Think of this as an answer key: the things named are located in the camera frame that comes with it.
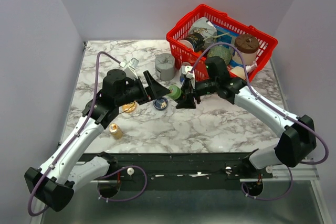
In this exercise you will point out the grey toilet paper roll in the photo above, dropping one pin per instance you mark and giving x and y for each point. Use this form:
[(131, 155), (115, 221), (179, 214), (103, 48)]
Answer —
[(165, 66)]

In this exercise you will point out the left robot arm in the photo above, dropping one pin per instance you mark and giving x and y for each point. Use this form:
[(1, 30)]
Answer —
[(54, 183)]

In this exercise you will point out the orange round dish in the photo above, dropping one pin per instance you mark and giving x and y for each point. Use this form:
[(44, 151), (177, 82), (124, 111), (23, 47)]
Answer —
[(130, 107)]

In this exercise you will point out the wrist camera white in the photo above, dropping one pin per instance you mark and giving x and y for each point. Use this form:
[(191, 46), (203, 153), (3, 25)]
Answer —
[(191, 75), (129, 68)]

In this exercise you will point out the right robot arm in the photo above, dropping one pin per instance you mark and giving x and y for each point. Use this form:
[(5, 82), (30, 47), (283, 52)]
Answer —
[(296, 138)]

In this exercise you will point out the blue box in basket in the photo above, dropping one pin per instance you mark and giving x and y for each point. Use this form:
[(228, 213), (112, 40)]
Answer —
[(225, 35)]

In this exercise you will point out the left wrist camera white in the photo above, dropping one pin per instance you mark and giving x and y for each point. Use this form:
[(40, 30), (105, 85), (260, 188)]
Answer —
[(129, 68)]

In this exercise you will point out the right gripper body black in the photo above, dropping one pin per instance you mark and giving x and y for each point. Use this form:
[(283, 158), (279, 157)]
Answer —
[(200, 88)]

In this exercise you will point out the beige egg shaped ball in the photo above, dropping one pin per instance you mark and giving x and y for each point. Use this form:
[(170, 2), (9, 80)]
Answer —
[(239, 72)]

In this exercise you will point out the red bull can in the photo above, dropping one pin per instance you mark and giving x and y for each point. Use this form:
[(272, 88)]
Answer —
[(183, 71)]

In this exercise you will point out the brown lid white tub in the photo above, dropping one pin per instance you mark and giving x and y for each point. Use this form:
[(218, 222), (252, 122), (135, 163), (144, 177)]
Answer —
[(248, 46)]

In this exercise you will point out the amber pill bottle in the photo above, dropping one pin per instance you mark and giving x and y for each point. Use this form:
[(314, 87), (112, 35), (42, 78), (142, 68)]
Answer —
[(115, 131)]

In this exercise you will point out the black table front frame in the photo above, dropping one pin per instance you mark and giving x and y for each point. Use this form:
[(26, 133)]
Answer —
[(178, 171)]

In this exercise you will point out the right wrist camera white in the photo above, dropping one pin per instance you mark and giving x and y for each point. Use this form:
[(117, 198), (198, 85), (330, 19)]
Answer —
[(191, 75)]

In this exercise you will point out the white pump bottle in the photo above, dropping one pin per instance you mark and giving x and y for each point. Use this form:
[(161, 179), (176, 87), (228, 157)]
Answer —
[(250, 68)]

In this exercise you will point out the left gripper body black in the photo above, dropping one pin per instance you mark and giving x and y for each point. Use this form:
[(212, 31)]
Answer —
[(144, 94)]

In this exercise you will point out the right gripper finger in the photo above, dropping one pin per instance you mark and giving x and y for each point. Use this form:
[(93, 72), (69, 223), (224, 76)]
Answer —
[(187, 103), (185, 88)]

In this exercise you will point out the dark blue round dish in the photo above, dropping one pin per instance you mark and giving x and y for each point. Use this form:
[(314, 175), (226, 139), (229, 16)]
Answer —
[(161, 103)]

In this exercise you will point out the red shopping basket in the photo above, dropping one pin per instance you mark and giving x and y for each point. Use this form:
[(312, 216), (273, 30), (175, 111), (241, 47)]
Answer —
[(183, 54)]

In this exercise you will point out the green bottle cap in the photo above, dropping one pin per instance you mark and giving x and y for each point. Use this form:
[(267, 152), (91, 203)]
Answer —
[(175, 92)]

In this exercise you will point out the grey printed pouch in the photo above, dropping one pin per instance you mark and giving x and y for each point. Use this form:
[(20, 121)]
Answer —
[(206, 29)]

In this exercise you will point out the green melon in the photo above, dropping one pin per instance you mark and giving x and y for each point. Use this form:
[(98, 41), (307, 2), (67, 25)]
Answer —
[(222, 52)]

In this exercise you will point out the aluminium rail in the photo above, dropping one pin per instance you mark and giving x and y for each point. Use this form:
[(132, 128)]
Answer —
[(302, 174)]

